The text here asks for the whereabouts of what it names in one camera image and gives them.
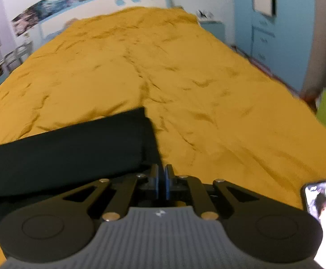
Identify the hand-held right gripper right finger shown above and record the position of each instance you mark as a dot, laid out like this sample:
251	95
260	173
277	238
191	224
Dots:
168	180

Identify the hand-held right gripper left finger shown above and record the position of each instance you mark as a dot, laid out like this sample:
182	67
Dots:
155	180

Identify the black pants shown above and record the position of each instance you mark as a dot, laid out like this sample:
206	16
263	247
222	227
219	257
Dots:
67	151

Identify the yellow quilted blanket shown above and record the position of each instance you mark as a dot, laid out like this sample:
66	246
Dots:
193	89

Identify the smartphone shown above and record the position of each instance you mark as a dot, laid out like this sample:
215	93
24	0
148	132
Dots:
322	201

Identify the blue nightstand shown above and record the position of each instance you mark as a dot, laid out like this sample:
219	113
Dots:
213	30

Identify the black white nightstand item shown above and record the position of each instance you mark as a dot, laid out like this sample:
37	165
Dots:
205	14

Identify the blue white wardrobe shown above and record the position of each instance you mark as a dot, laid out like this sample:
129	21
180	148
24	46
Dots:
280	47

